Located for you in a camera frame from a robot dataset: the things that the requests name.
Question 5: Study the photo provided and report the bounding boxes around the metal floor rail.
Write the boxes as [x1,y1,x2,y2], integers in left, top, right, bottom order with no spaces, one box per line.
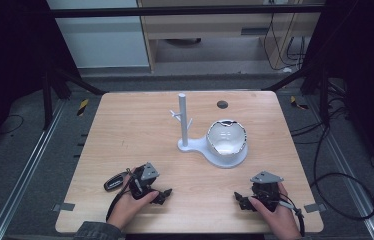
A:
[0,99,67,240]
[306,96,374,240]

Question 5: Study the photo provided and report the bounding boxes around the black horizontal bar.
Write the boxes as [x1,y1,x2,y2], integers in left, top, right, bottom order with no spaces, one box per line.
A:
[49,4,325,19]

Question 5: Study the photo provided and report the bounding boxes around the long black floor cable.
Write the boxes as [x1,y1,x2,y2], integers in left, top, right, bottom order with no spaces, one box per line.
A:
[289,119,374,222]

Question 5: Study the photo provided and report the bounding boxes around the yellow and black floor tape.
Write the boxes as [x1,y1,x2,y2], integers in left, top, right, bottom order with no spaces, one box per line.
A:
[76,98,90,117]
[289,95,310,111]

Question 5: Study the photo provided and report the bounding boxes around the white bowl with dark rim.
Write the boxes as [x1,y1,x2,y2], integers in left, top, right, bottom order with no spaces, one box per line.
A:
[206,119,248,156]

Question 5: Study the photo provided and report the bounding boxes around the wooden shelf unit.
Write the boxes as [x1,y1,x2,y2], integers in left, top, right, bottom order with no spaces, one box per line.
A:
[137,0,324,73]

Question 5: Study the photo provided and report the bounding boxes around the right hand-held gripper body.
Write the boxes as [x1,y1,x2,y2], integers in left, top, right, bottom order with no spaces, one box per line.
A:
[249,170,285,213]

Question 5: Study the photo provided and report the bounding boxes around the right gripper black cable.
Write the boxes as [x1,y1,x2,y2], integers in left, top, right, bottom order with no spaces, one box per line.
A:
[277,192,307,238]

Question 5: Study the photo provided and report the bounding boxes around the dark curtain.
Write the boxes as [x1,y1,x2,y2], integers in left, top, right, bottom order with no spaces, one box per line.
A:
[0,0,82,161]
[299,0,374,188]

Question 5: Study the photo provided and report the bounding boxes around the person's left hand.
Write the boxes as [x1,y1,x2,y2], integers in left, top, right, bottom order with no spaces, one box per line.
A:
[106,174,160,231]

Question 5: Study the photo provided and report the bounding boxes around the black metal stand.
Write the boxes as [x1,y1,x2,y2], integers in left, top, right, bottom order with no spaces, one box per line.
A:
[261,64,331,128]
[40,63,107,131]

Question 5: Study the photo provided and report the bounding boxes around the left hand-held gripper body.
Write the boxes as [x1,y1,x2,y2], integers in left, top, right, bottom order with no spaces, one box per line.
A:
[129,162,160,201]

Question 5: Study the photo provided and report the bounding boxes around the person's right hand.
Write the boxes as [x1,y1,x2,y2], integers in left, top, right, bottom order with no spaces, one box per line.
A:
[248,182,303,240]

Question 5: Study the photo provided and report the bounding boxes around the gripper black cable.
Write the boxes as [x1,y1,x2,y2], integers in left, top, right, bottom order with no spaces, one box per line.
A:
[277,192,307,238]
[105,169,133,222]

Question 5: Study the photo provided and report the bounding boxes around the grey tape strip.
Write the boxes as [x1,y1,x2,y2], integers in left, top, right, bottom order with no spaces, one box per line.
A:
[51,202,76,213]
[303,202,328,214]

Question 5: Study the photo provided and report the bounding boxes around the white cabinet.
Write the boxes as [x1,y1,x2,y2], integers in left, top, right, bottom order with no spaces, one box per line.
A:
[46,0,151,70]

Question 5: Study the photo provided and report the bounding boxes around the white stand with pegs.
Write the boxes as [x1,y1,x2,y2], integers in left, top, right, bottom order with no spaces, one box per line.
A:
[169,92,250,169]

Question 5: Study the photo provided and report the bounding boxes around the hanging black cables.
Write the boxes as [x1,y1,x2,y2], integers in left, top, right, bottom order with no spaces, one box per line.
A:
[262,12,307,73]

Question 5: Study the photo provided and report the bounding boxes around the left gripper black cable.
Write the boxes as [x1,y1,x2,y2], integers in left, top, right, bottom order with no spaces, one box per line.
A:
[105,169,133,222]

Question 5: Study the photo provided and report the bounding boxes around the black car key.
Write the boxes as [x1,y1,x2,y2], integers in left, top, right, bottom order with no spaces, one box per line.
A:
[103,170,131,192]

